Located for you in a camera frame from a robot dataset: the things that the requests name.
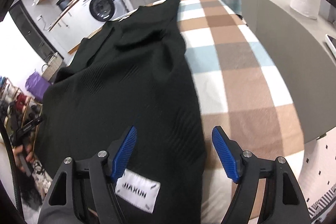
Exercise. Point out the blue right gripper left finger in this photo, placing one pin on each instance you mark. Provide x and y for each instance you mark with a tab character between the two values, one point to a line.
120	152

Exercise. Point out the white washing machine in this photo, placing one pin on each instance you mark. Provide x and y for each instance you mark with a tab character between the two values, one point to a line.
103	10

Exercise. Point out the white phone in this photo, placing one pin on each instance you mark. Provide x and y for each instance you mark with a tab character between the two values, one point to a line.
331	43

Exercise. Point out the grey bedside cabinet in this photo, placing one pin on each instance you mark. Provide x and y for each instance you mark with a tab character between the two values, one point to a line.
296	44

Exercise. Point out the black pot on counter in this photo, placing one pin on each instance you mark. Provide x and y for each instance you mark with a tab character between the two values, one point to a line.
62	4

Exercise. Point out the woven laundry basket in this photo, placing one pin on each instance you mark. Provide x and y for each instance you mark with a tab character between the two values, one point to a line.
50	68

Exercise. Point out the purple bag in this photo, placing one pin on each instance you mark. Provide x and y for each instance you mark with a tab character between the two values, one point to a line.
37	85

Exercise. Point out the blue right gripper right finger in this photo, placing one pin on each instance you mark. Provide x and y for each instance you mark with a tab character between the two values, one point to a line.
228	152

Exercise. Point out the checkered plaid blanket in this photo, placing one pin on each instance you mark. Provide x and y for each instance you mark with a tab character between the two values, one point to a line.
216	72

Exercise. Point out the black knit sweater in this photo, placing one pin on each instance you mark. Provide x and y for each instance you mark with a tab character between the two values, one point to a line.
132	73

